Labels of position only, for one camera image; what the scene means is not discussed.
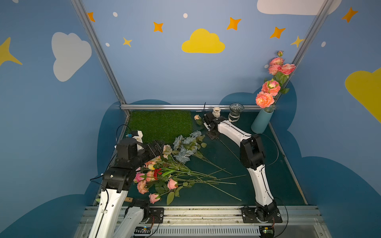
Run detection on peach rosebud stem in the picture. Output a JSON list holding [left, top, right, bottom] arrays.
[[194, 115, 240, 160]]

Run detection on blue grey fabric flowers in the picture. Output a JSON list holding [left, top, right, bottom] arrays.
[[172, 131, 232, 175]]

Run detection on two-bloom coral rose stem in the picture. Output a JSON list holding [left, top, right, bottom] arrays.
[[256, 79, 281, 113]]

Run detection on pink rose spray stem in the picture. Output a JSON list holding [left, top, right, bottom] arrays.
[[268, 51, 286, 86]]

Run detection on coral pink rose stem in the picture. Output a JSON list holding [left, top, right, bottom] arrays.
[[276, 63, 296, 98]]

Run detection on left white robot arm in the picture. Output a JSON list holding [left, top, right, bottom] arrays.
[[89, 138, 164, 238]]

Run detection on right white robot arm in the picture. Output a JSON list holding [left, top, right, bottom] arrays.
[[203, 112, 279, 223]]

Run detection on white ribbed ceramic vase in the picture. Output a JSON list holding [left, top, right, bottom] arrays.
[[212, 107, 221, 118]]

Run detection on clear glass vase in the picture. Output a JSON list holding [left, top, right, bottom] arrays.
[[228, 103, 245, 123]]

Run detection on teal cylinder vase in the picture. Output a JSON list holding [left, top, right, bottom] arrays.
[[251, 107, 274, 134]]

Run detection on red flower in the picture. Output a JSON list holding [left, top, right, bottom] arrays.
[[153, 168, 162, 180]]

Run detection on pink flower bouquet pile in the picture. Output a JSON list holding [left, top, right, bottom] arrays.
[[133, 145, 241, 205]]

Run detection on green artificial grass mat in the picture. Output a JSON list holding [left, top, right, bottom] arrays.
[[128, 111, 193, 144]]

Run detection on green toy garden fork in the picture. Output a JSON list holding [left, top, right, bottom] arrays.
[[125, 197, 134, 203]]

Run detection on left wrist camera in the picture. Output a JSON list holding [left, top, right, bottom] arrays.
[[130, 131, 143, 143]]

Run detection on horizontal aluminium frame bar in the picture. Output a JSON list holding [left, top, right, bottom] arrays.
[[120, 104, 276, 111]]

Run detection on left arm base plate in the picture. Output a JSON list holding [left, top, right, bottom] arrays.
[[142, 207, 164, 224]]

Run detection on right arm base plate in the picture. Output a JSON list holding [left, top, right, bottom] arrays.
[[241, 206, 283, 224]]

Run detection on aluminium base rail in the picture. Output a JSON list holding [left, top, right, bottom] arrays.
[[74, 206, 331, 238]]

